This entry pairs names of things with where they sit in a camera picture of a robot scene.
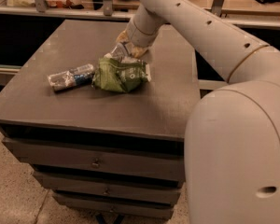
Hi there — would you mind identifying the top grey drawer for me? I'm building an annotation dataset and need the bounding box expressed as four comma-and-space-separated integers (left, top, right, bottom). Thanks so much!
3, 138, 185, 182

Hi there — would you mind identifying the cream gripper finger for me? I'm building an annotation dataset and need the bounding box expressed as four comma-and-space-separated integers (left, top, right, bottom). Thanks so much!
116, 31, 130, 43
131, 45, 148, 59

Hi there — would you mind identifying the middle grey drawer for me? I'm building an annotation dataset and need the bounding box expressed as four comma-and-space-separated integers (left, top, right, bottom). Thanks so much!
33, 171, 180, 205

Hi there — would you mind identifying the clear plastic water bottle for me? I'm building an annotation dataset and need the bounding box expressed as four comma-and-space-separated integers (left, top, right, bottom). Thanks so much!
105, 42, 131, 61

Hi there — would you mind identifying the grey metal railing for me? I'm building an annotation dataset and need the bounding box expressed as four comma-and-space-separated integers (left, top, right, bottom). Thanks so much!
0, 0, 280, 30

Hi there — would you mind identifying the bottom grey drawer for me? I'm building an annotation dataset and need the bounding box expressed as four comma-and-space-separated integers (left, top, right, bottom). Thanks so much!
53, 192, 174, 219

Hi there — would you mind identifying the green chip bag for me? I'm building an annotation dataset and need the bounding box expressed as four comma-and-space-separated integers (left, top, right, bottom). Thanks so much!
92, 57, 151, 93

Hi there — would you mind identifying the grey drawer cabinet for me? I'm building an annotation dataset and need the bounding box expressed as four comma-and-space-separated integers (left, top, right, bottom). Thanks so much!
0, 20, 200, 208

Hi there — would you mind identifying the silver blue foil packet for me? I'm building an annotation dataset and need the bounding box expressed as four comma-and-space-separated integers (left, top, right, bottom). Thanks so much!
48, 63, 95, 92

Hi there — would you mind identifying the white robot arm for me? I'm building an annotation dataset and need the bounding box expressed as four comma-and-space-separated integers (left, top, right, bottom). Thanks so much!
125, 0, 280, 224

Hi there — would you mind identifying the grey drawer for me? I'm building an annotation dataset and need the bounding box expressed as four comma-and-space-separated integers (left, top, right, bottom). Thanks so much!
3, 138, 185, 182
33, 171, 180, 205
53, 192, 174, 219

